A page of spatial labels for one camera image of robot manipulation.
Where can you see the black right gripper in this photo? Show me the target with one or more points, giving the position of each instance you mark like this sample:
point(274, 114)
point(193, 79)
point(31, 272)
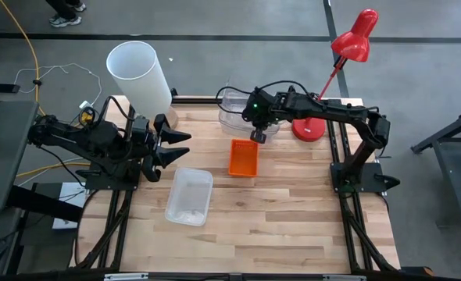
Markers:
point(261, 109)

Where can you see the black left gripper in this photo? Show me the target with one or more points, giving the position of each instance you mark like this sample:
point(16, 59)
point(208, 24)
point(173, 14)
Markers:
point(148, 144)

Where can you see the orange plastic basket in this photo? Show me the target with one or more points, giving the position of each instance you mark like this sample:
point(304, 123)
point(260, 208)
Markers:
point(244, 160)

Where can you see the frosted white plastic basket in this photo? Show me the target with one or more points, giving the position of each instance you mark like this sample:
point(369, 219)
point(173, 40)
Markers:
point(189, 199)

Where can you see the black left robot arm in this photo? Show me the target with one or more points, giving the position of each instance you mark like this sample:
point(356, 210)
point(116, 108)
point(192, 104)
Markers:
point(93, 140)

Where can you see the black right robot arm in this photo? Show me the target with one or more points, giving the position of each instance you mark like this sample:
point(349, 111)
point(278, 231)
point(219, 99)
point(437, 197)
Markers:
point(332, 111)

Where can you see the white cylinder table lamp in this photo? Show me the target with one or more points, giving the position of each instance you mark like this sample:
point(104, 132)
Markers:
point(140, 82)

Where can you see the yellow plug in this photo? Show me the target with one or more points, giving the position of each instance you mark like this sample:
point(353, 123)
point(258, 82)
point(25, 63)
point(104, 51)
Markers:
point(86, 117)

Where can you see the white power adapter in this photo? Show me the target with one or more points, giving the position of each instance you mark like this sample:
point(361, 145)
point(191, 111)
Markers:
point(84, 104)

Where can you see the white paper sheet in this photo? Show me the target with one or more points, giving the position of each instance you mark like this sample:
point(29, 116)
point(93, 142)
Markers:
point(72, 203)

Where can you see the red desk lamp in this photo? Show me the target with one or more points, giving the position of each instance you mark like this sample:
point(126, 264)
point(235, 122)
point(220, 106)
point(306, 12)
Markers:
point(353, 43)

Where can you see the black support beam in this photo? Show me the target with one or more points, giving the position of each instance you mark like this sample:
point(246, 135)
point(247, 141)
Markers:
point(47, 205)

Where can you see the dark gray panel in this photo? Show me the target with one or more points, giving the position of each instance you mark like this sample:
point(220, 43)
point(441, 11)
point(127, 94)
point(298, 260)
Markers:
point(4, 156)

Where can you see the person's leg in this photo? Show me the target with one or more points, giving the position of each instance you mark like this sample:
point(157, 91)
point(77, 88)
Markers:
point(62, 17)
point(79, 6)

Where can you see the black aluminium table frame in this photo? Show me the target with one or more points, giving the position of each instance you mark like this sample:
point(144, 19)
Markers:
point(199, 100)

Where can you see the silver metal bracket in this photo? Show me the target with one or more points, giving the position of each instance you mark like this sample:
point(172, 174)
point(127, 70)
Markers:
point(126, 276)
point(344, 278)

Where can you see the black metal desk frame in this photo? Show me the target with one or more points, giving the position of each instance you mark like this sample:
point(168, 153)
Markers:
point(445, 140)

